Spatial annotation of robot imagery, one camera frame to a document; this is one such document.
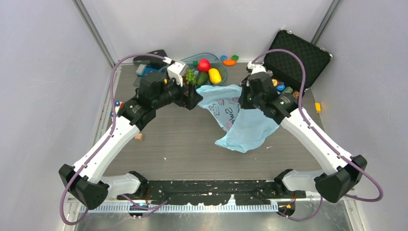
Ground green fake avocado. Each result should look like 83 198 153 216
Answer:
196 72 209 87

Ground black poker chip case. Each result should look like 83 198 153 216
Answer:
256 29 333 91

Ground grey lego baseplate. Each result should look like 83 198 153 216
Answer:
133 76 147 88

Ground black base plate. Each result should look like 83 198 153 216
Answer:
126 180 306 205

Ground orange yellow toy truck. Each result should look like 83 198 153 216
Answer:
110 101 124 118

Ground blue lego brick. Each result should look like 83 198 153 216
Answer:
138 67 159 77

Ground green fake grapes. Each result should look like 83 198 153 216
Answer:
184 69 196 85

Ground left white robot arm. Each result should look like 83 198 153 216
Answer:
59 72 203 210

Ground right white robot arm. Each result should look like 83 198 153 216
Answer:
239 72 367 203

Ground black wedge device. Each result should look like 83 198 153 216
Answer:
133 49 167 70

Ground light blue plastic bag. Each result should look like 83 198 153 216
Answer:
197 85 279 153

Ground yellow fake lemon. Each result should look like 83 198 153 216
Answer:
208 68 222 84

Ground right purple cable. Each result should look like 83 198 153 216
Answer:
251 49 384 222

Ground green toy cube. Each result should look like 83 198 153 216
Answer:
231 55 239 61

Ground teal plastic fruit container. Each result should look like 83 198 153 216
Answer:
160 52 228 94

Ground yellow toy block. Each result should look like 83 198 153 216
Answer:
315 103 321 114

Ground red fake apple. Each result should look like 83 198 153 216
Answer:
197 59 211 73

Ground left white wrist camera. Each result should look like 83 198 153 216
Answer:
163 57 189 87

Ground tan wooden cube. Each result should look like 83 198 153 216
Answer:
134 132 144 141

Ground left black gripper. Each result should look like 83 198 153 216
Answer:
153 74 202 110

